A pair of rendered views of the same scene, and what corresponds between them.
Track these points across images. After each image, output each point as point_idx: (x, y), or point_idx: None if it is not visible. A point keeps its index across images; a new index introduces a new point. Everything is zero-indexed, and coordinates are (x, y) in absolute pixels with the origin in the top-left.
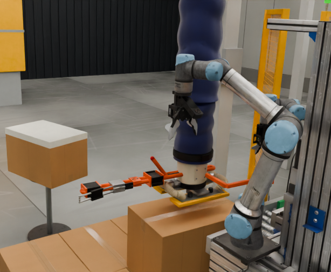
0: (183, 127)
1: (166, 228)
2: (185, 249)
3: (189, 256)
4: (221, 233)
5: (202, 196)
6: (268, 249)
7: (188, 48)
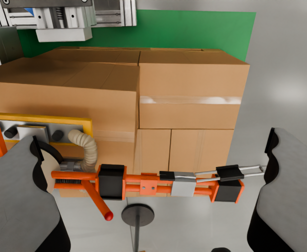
0: None
1: (117, 109)
2: (101, 79)
3: (96, 75)
4: (54, 32)
5: (36, 123)
6: None
7: None
